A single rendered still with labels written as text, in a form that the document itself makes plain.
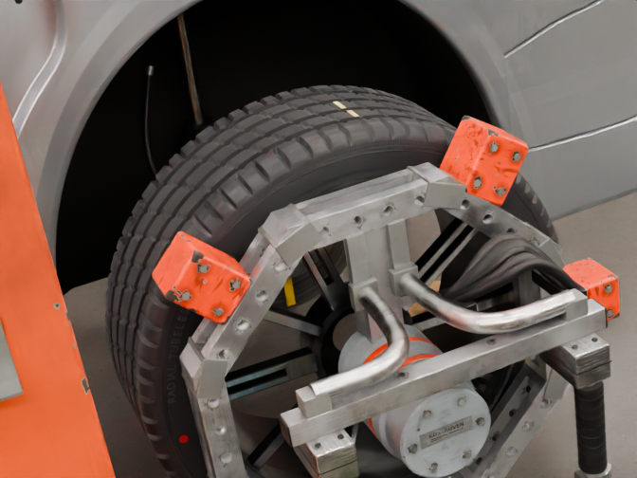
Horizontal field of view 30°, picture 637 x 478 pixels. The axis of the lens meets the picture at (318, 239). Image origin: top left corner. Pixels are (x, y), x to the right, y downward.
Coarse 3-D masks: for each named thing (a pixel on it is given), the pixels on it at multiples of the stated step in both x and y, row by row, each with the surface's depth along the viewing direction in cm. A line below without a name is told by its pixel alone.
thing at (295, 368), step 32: (448, 224) 188; (320, 256) 161; (448, 256) 170; (320, 288) 163; (512, 288) 174; (288, 320) 163; (320, 320) 167; (416, 320) 172; (320, 352) 172; (256, 384) 165; (256, 416) 193; (256, 448) 171; (288, 448) 186; (384, 448) 186
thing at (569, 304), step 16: (400, 224) 151; (400, 240) 152; (400, 256) 153; (400, 272) 153; (416, 272) 154; (400, 288) 153; (416, 288) 150; (432, 304) 146; (448, 304) 145; (528, 304) 142; (544, 304) 142; (560, 304) 142; (576, 304) 143; (448, 320) 144; (464, 320) 142; (480, 320) 141; (496, 320) 141; (512, 320) 141; (528, 320) 141; (544, 320) 142
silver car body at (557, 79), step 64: (0, 0) 167; (64, 0) 168; (128, 0) 171; (448, 0) 191; (512, 0) 195; (576, 0) 200; (0, 64) 170; (64, 64) 171; (512, 64) 200; (576, 64) 205; (64, 128) 174; (512, 128) 205; (576, 128) 210; (576, 192) 216
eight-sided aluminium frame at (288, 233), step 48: (336, 192) 153; (384, 192) 151; (432, 192) 151; (288, 240) 146; (336, 240) 149; (528, 240) 161; (528, 288) 169; (192, 336) 153; (240, 336) 149; (192, 384) 149; (528, 384) 176; (528, 432) 174
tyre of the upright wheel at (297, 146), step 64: (256, 128) 162; (320, 128) 157; (384, 128) 156; (448, 128) 164; (192, 192) 159; (256, 192) 152; (320, 192) 155; (512, 192) 167; (128, 256) 165; (128, 320) 163; (192, 320) 155; (128, 384) 167; (192, 448) 162
